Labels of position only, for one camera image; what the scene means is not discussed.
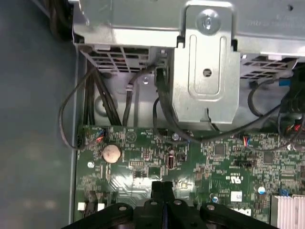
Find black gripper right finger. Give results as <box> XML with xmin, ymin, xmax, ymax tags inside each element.
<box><xmin>162</xmin><ymin>181</ymin><xmax>275</xmax><ymax>229</ymax></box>

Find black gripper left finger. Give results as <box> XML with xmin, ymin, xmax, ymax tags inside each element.
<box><xmin>63</xmin><ymin>181</ymin><xmax>165</xmax><ymax>229</ymax></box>

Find green motherboard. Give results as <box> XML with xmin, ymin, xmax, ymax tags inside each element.
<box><xmin>76</xmin><ymin>124</ymin><xmax>305</xmax><ymax>229</ymax></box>

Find round coin battery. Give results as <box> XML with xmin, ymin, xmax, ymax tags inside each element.
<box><xmin>102</xmin><ymin>144</ymin><xmax>122</xmax><ymax>164</ymax></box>

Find grey metal PC case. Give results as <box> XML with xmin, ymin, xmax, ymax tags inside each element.
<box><xmin>0</xmin><ymin>0</ymin><xmax>305</xmax><ymax>229</ymax></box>

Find finned silver heatsink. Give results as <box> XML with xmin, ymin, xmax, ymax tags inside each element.
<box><xmin>270</xmin><ymin>194</ymin><xmax>305</xmax><ymax>229</ymax></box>

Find perforated metal cage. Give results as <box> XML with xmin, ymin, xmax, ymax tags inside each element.
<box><xmin>71</xmin><ymin>0</ymin><xmax>305</xmax><ymax>79</ymax></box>

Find thick black cable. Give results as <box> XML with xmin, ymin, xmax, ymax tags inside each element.
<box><xmin>154</xmin><ymin>67</ymin><xmax>290</xmax><ymax>144</ymax></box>

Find thin grey wire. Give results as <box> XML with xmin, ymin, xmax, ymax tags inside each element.
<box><xmin>59</xmin><ymin>69</ymin><xmax>96</xmax><ymax>150</ymax></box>

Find silver metal bracket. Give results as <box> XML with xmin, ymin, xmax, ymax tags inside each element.
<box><xmin>172</xmin><ymin>4</ymin><xmax>241</xmax><ymax>131</ymax></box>

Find black cable bundle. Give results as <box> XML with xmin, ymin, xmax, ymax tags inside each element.
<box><xmin>277</xmin><ymin>64</ymin><xmax>305</xmax><ymax>150</ymax></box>

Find blue cable connector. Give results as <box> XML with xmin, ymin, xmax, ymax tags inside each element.
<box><xmin>277</xmin><ymin>79</ymin><xmax>293</xmax><ymax>88</ymax></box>

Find large silver bracket screw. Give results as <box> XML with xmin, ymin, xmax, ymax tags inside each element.
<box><xmin>196</xmin><ymin>10</ymin><xmax>220</xmax><ymax>31</ymax></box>

